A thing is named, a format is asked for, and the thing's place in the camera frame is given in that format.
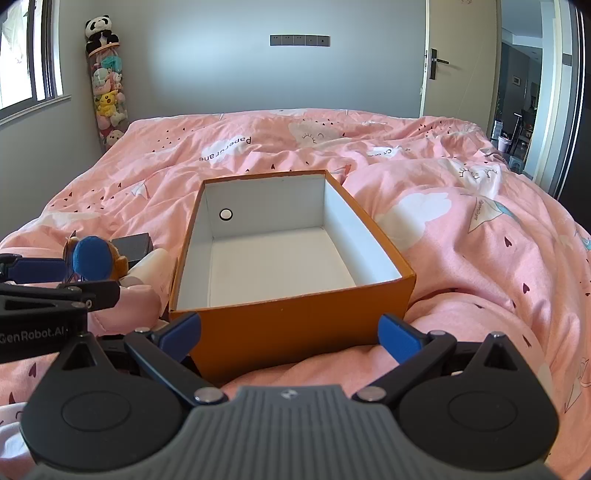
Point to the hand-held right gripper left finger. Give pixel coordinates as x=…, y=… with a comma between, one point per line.
x=181, y=336

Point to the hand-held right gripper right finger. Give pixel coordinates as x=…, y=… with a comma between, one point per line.
x=396, y=340

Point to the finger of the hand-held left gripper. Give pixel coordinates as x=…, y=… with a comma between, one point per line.
x=99, y=294
x=41, y=270

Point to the blue and orange plush toy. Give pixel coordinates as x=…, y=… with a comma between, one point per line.
x=92, y=258

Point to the white rectangular box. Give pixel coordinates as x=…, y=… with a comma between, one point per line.
x=150, y=268

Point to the dark grey box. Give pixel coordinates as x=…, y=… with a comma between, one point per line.
x=133, y=247

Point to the orange cardboard box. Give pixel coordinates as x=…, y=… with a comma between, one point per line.
x=300, y=332

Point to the pink printed blanket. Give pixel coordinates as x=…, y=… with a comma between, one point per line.
x=461, y=230

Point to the hanging net of plush toys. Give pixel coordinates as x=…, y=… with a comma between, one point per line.
x=108, y=92

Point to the window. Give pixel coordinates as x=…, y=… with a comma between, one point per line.
x=23, y=50

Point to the panda plush toy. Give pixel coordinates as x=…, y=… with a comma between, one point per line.
x=99, y=32

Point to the white door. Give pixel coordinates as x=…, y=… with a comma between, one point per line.
x=466, y=60

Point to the sliding door frame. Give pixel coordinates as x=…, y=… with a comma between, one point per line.
x=565, y=92

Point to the grey wall switch panel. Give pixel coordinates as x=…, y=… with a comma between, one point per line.
x=300, y=40

